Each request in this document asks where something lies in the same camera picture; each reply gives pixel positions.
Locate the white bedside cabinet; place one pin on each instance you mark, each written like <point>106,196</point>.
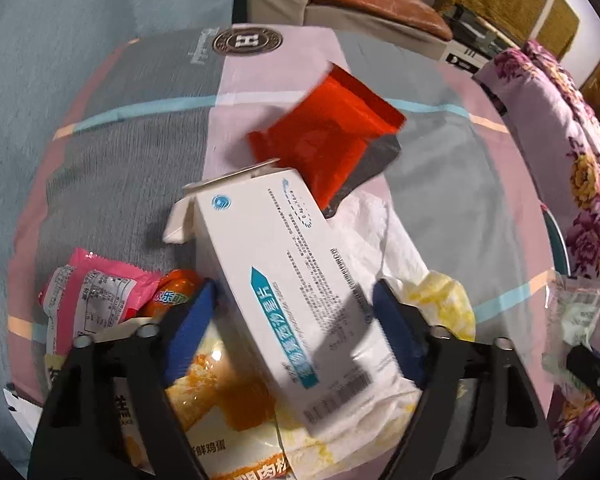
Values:
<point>467,52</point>

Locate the white plastic bag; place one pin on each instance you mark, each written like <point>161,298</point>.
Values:
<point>375,245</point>

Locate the pink floral bed sheet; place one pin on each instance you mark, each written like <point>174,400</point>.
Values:
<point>585,175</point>

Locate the teal plastic bin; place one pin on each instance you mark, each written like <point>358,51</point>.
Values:
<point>557,245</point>

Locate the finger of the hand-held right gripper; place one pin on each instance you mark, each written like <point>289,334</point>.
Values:
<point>592,371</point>

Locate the white medicine box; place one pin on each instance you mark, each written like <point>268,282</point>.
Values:
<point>290,280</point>

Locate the pink snack packet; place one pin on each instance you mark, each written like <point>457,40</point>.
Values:
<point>95,295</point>

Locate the orange jelly cup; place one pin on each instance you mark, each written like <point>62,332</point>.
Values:
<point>175,287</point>

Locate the clear plastic packet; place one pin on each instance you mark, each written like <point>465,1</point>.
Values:
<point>575,310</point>

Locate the beige orange sofa chair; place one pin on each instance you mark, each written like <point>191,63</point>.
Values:
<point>370,5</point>

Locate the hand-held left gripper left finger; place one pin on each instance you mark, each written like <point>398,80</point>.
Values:
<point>190,330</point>

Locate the red foil packet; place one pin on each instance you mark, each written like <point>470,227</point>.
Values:
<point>320,140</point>

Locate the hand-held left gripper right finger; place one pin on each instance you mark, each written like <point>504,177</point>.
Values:
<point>397,332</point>

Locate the pink grey checked tablecloth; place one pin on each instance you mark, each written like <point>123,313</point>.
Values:
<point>130,160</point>

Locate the yellow cake snack packet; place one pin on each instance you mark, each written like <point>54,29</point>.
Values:
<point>220,400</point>

